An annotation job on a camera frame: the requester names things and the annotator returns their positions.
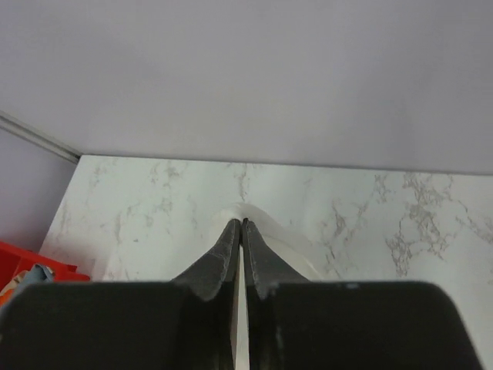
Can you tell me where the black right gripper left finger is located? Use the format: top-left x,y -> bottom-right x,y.
172,220 -> 240,301

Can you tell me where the white t-shirt red print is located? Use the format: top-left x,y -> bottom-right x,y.
208,203 -> 323,369

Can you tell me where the light blue t-shirt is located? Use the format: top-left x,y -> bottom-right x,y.
29,264 -> 55,283

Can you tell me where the left aluminium frame post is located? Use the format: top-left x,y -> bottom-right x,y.
1,111 -> 82,163

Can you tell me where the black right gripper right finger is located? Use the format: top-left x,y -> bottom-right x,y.
241,218 -> 308,299

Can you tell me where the red plastic bin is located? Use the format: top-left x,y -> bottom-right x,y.
1,242 -> 90,305

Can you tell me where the orange garment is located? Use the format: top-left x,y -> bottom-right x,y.
0,280 -> 23,308

